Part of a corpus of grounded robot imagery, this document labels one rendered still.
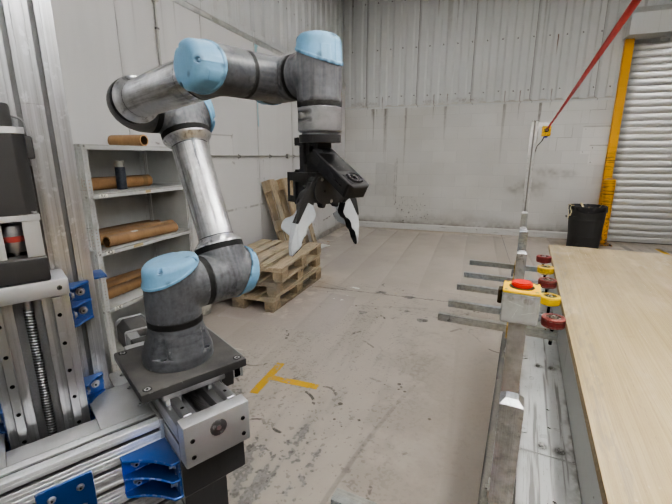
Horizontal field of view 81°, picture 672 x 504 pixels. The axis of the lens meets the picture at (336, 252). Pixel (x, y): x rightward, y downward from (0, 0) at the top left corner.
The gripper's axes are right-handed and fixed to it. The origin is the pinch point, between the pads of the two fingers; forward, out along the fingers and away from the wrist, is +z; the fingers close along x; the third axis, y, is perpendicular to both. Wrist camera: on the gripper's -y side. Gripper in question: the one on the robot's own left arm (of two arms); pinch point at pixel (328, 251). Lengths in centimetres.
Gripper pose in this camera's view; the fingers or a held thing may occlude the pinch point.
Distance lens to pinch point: 69.6
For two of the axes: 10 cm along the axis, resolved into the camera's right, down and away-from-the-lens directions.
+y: -6.5, -1.8, 7.3
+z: 0.0, 9.7, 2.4
